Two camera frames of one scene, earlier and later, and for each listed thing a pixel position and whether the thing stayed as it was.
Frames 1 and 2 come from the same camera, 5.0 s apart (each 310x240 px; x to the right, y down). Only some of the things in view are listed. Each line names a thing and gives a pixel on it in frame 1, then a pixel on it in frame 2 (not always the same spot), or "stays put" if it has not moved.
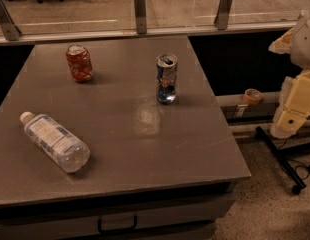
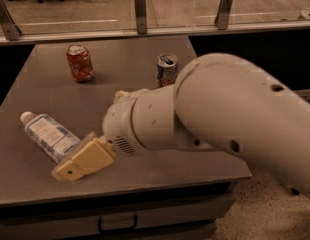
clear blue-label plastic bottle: [64, 146] stays put
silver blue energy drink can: [167, 78] stays put
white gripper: [304, 44] -> [117, 125]
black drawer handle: [104, 231] stays put
